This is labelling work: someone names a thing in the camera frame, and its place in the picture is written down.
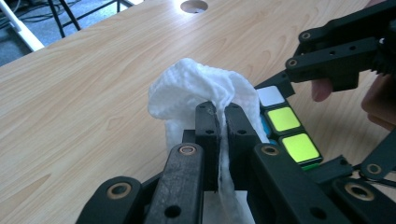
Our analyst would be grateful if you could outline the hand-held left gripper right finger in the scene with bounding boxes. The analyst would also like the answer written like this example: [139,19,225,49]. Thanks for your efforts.
[224,103,262,191]

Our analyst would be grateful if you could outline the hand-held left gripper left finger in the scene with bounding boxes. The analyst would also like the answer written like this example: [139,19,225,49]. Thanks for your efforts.
[194,100,223,192]

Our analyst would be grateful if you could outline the colourful puzzle cube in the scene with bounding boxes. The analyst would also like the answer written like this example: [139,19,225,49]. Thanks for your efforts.
[255,85,325,172]

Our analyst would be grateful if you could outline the white wet wipe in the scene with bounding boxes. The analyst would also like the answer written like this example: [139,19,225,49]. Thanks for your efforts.
[148,57,270,224]

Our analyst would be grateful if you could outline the black metal stand legs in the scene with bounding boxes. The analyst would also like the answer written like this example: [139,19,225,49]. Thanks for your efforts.
[46,0,135,39]

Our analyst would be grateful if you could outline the white metal stand leg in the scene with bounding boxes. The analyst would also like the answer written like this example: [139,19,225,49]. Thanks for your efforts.
[0,0,45,52]

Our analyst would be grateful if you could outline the dark floor cables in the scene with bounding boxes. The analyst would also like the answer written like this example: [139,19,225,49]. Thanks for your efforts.
[0,0,82,24]

